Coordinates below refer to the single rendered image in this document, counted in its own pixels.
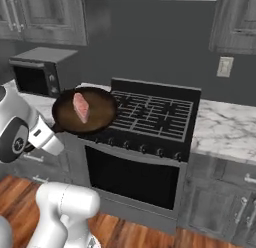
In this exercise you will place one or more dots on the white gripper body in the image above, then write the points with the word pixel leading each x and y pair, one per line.
pixel 53 144

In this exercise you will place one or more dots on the pink raw steak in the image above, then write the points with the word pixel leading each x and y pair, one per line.
pixel 81 107

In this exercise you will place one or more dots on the grey wooden base cupboard door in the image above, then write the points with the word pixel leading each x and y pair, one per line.
pixel 213 208

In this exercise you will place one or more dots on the black stove knob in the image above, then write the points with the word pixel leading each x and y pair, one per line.
pixel 126 144
pixel 97 138
pixel 143 148
pixel 178 156
pixel 110 141
pixel 160 152

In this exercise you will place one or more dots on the grey wooden wall cupboard door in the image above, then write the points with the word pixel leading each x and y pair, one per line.
pixel 233 25
pixel 6 32
pixel 56 22

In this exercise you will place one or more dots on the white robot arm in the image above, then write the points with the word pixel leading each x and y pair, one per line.
pixel 63 205

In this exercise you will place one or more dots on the black stove range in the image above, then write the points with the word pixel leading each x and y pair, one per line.
pixel 153 115

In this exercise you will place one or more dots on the black oven door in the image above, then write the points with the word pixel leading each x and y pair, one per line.
pixel 133 182

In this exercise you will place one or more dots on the grey wooden drawer front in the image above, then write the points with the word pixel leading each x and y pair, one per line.
pixel 71 177
pixel 66 158
pixel 220 170

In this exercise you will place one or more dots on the dark brown frying pan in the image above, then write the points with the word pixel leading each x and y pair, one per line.
pixel 100 115

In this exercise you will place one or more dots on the white wall switch plate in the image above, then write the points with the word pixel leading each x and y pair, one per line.
pixel 225 66

